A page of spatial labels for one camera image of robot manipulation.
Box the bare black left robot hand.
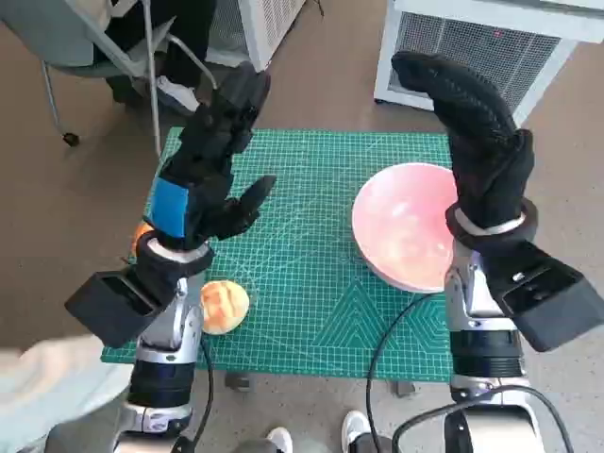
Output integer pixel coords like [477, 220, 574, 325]
[141, 60, 278, 251]

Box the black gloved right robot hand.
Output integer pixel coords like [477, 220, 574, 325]
[391, 50, 537, 232]

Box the oblong toasted toy bread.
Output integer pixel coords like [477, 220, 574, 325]
[131, 221, 155, 259]

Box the pink bowl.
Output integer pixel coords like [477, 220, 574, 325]
[351, 162, 459, 294]

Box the round toy bread bun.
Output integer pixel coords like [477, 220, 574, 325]
[199, 278, 250, 336]

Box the large white grilled appliance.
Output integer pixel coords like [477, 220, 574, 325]
[373, 0, 604, 126]

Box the green cutting mat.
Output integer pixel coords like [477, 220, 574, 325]
[100, 126, 457, 382]

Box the seated person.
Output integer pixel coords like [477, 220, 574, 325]
[92, 0, 216, 117]

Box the small white grilled appliance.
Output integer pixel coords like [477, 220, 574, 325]
[205, 0, 308, 72]

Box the grey metal-legged chair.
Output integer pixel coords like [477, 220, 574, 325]
[0, 0, 221, 159]

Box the white shoe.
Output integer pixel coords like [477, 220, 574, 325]
[266, 427, 294, 453]
[342, 410, 372, 447]

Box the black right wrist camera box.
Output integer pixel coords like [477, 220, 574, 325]
[488, 240, 604, 353]

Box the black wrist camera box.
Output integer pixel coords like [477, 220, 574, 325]
[488, 240, 604, 353]
[63, 268, 178, 348]

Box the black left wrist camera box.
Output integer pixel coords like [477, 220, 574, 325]
[63, 268, 178, 348]

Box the long black robot cable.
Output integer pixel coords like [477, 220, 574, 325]
[365, 291, 447, 453]

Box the looped black right arm cable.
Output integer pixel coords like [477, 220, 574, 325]
[391, 385, 576, 453]

